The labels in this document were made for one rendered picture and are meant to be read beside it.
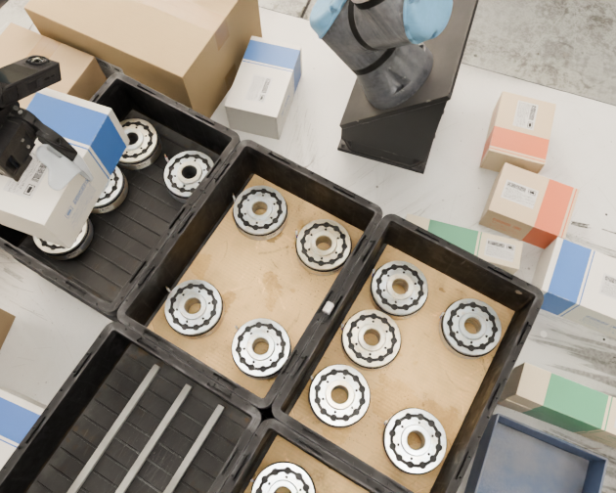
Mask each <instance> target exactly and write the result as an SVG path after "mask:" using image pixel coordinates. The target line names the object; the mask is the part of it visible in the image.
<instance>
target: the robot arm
mask: <svg viewBox="0 0 616 493"><path fill-rule="evenodd" d="M8 1H9V0H0V9H1V8H2V7H3V6H4V5H5V4H6V3H7V2H8ZM452 8H453V0H317V2H316V3H315V5H314V7H313V9H312V11H311V14H310V19H309V21H310V26H311V27H312V29H313V30H314V31H315V32H316V33H317V34H318V36H319V38H320V39H322V40H323V41H324V42H325V43H326V44H327V45H328V46H329V47H330V48H331V49H332V50H333V51H334V52H335V53H336V55H337V56H338V57H339V58H340V59H341V60H342V61H343V62H344V63H345V64H346V65H347V66H348V67H349V68H350V69H351V70H352V71H353V72H354V73H355V74H356V76H357V78H358V80H359V82H360V84H361V86H362V88H363V90H364V94H365V96H366V98H367V100H368V101H369V102H370V103H371V104H372V105H373V106H374V107H375V108H377V109H380V110H387V109H391V108H394V107H397V106H399V105H400V104H402V103H404V102H405V101H407V100H408V99H410V98H411V97H412V96H413V95H414V94H415V93H416V92H417V90H418V89H419V88H420V87H421V86H422V84H423V83H424V82H425V80H426V79H427V77H428V76H429V74H430V72H431V69H432V66H433V56H432V53H431V52H430V50H429V49H428V48H427V47H426V46H425V44H423V43H422V42H423V41H426V40H430V39H433V38H435V37H437V36H438V35H439V34H440V33H441V32H442V31H443V30H444V28H445V27H446V25H447V23H448V21H449V19H450V16H451V13H452ZM61 80H62V78H61V70H60V63H59V62H55V61H52V60H49V58H46V57H44V56H39V55H31V56H29V57H26V58H24V59H21V60H19V61H16V62H14V63H11V64H9V65H6V66H4V67H0V175H2V176H6V177H9V178H13V179H14V180H15V181H16V182H19V180H20V178H21V177H22V175H23V173H24V172H25V171H26V169H27V168H28V166H29V164H30V163H31V161H32V156H31V155H30V153H31V151H32V150H33V148H34V146H35V144H34V142H35V140H36V139H37V138H38V141H39V142H40V143H42V144H43V145H40V146H39V147H38V148H37V149H36V157H37V158H38V160H39V161H41V162H42V163H43V164H44V165H46V166H47V168H48V185H49V186H50V188H52V189H53V190H55V191H59V190H61V189H63V188H64V187H65V186H66V185H67V184H68V183H69V182H70V181H71V180H72V179H73V178H74V177H75V176H76V175H77V174H78V173H79V174H80V175H82V176H83V177H84V178H86V179H87V180H89V181H90V182H92V181H93V178H94V177H93V175H92V173H91V171H90V170H89V168H88V166H87V164H86V163H85V161H84V160H83V158H82V157H81V156H80V154H79V153H78V152H77V150H76V149H75V148H74V147H73V146H72V145H71V144H70V143H69V142H68V141H67V140H66V139H65V138H64V137H62V136H61V135H60V134H59V133H57V132H56V131H54V130H53V129H51V128H50V127H48V126H47V125H45V124H44V123H42V121H41V120H40V119H38V118H37V117H36V116H35V115H34V114H33V113H32V112H30V111H28V110H26V109H23V108H20V103H19V102H18V101H19V100H21V99H23V98H25V97H28V96H30V95H32V94H34V93H36V92H38V91H40V90H42V89H44V88H47V87H49V86H51V85H53V84H55V83H57V82H59V81H61Z"/></svg>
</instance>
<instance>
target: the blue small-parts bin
mask: <svg viewBox="0 0 616 493"><path fill-rule="evenodd" d="M607 464H608V459H607V458H604V457H602V456H600V455H598V454H596V453H593V452H591V451H589V450H586V449H584V448H581V447H579V446H577V445H574V444H572V443H570V442H567V441H565V440H562V439H560V438H558V437H555V436H553V435H550V434H548V433H546V432H543V431H541V430H538V429H536V428H534V427H531V426H528V425H526V424H524V423H521V422H519V421H517V420H514V419H512V418H509V417H507V416H505V415H502V414H500V413H498V414H495V415H492V417H491V419H490V421H489V423H488V424H487V427H486V429H485V431H484V433H483V435H482V438H481V440H480V442H479V445H478V448H477V451H476V455H475V458H474V461H473V465H472V468H471V471H470V474H469V478H468V481H467V484H466V487H465V490H464V493H601V490H602V485H603V481H604V477H605V473H606V468H607Z"/></svg>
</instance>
